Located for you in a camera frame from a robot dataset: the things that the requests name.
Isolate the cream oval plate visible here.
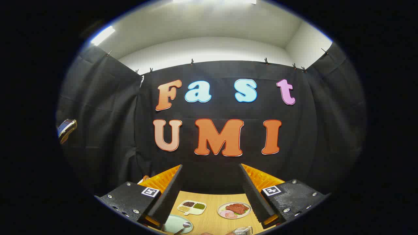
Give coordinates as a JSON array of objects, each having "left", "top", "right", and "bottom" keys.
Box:
[{"left": 217, "top": 202, "right": 252, "bottom": 219}]

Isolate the white divided dish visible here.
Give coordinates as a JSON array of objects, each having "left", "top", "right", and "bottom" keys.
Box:
[{"left": 177, "top": 200, "right": 207, "bottom": 216}]

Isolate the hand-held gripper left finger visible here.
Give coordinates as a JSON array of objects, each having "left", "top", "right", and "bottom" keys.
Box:
[{"left": 94, "top": 164, "right": 183, "bottom": 230}]

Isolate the silver spoon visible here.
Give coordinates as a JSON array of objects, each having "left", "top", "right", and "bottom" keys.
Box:
[{"left": 175, "top": 222, "right": 191, "bottom": 235}]

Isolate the blue and gold object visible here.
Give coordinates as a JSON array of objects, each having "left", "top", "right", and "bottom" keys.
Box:
[{"left": 57, "top": 119, "right": 78, "bottom": 144}]

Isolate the long ceiling light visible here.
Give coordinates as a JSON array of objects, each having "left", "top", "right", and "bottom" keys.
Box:
[{"left": 90, "top": 25, "right": 116, "bottom": 46}]

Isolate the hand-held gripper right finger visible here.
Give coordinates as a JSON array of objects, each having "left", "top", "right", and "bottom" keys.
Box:
[{"left": 239, "top": 163, "right": 330, "bottom": 229}]

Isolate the brown meat steak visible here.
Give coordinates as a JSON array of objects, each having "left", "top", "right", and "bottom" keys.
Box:
[{"left": 225, "top": 203, "right": 249, "bottom": 215}]

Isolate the pale green round plate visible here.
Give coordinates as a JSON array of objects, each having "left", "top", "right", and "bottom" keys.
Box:
[{"left": 163, "top": 214, "right": 194, "bottom": 234}]

